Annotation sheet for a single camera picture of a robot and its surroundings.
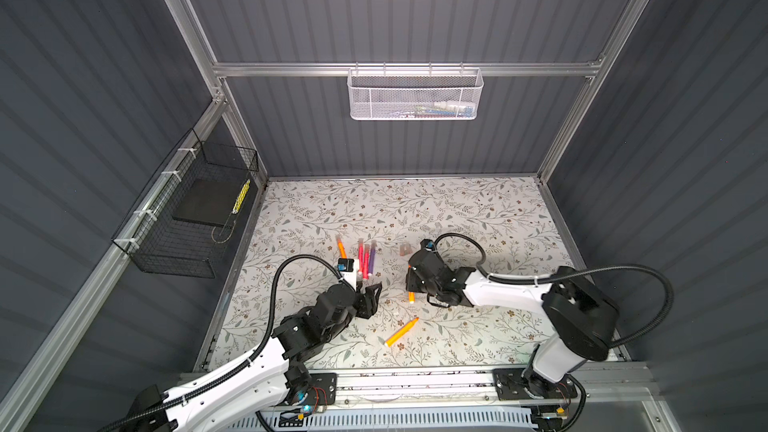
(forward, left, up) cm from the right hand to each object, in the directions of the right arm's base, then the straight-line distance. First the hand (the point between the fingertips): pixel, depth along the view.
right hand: (408, 278), depth 88 cm
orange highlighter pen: (+12, +22, -3) cm, 25 cm away
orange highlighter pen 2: (-6, -1, 0) cm, 6 cm away
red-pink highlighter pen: (+8, +13, -4) cm, 16 cm away
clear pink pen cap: (+14, +1, -6) cm, 15 cm away
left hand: (-6, +9, +9) cm, 14 cm away
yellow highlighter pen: (-14, +2, -4) cm, 15 cm away
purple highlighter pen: (+10, +12, -5) cm, 16 cm away
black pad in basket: (+8, +50, +27) cm, 58 cm away
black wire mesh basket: (+2, +56, +25) cm, 61 cm away
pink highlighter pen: (+11, +15, -4) cm, 19 cm away
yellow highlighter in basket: (+12, +44, +24) cm, 52 cm away
